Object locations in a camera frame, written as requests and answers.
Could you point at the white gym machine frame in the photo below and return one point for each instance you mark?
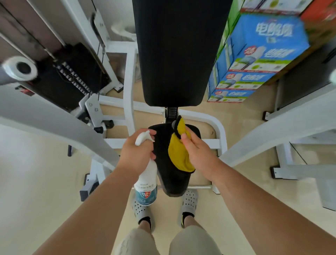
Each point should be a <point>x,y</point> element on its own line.
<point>126,110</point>

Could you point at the person's right hand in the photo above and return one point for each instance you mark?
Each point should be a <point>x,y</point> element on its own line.
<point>200,155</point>

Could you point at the large blue cardboard box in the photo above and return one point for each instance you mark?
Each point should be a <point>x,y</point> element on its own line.
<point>259,44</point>

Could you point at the orange cardboard box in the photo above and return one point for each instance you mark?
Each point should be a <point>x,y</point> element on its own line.
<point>319,9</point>

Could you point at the small blue cardboard box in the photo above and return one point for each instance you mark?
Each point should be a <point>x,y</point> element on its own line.
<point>231,95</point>

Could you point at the yellow cleaning cloth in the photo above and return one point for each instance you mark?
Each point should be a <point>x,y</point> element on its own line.
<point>179,151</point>

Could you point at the black padded backrest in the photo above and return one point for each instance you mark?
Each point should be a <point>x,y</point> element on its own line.
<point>178,50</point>

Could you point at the person's beige shorts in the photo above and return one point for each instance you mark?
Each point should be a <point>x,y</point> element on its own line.
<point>168,241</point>

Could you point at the black weight stack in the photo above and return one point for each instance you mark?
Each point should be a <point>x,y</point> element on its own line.
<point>70,76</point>

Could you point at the person's left thumb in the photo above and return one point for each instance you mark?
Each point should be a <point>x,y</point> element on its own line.
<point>151,131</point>

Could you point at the person's left grey clog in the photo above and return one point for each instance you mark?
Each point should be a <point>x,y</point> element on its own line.
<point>141,210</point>

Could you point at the black padded seat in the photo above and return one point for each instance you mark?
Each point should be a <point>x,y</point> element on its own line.
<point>172,160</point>

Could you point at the person's grey clog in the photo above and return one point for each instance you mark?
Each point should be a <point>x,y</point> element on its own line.
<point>141,210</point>
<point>189,203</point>

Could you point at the person's left hand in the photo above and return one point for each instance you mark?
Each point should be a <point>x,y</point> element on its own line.
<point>133,155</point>

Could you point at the white spray bottle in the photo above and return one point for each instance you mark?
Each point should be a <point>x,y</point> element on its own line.
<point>147,181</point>

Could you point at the person's right thumb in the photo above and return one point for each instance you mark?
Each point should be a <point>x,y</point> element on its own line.
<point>187,143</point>

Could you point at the person's left forearm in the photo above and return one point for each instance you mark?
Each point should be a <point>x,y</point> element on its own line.
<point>86,212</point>

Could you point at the person's right forearm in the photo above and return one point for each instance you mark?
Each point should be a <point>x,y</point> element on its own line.
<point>265,212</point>

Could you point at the medium blue cardboard box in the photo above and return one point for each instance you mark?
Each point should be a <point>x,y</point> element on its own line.
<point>241,80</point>

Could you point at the person's right grey clog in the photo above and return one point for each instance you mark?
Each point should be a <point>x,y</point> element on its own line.
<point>189,203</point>

